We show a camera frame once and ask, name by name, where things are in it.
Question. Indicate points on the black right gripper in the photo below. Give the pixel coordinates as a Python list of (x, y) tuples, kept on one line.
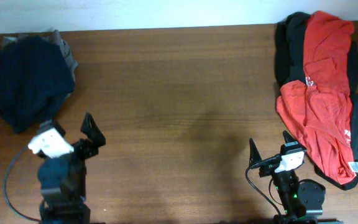
[(255, 155)]

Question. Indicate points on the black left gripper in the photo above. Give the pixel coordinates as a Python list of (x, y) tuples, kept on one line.
[(92, 130)]

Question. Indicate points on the navy blue shorts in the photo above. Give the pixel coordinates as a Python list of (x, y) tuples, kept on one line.
[(22, 116)]

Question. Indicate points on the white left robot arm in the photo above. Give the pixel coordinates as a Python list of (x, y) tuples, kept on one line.
[(62, 175)]

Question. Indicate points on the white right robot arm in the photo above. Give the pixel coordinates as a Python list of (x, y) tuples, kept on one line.
[(302, 200)]

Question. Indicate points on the red t-shirt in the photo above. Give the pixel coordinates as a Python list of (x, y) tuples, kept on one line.
[(318, 111)]

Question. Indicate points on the folded grey shorts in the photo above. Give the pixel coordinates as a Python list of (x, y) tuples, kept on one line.
[(67, 53)]

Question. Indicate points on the black garment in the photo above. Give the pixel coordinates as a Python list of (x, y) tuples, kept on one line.
[(289, 38)]

